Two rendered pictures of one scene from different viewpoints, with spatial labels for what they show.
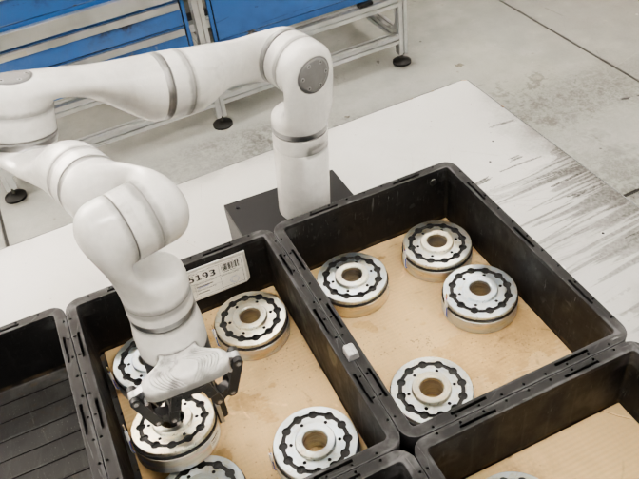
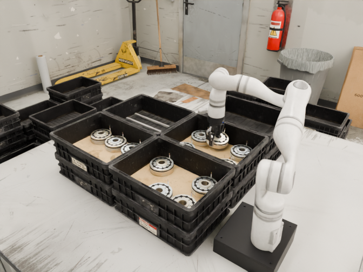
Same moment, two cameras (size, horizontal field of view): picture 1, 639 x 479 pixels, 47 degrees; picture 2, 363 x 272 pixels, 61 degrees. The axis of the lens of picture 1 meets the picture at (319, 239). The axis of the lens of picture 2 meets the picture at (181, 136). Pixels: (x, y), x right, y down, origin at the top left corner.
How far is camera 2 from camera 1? 1.60 m
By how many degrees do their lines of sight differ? 101
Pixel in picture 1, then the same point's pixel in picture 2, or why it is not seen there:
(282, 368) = not seen: hidden behind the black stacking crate
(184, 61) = (282, 122)
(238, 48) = (287, 150)
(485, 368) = (150, 180)
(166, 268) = (214, 92)
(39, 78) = (293, 88)
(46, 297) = (328, 195)
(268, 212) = not seen: hidden behind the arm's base
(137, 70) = (285, 110)
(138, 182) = (219, 71)
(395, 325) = (183, 184)
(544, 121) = not seen: outside the picture
